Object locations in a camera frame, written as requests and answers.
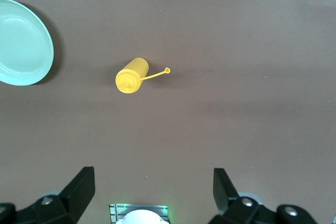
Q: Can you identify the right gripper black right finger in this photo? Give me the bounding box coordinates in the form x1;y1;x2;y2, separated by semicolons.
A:
208;168;320;224

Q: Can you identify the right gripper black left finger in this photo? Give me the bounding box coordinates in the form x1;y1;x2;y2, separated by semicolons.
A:
0;166;96;224

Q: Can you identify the yellow mustard squeeze bottle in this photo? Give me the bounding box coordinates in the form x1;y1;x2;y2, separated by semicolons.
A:
115;57;172;94

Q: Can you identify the green plate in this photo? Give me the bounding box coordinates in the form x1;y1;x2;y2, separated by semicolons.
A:
0;0;55;87

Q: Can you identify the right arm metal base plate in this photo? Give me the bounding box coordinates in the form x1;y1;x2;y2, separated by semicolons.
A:
108;203;170;224

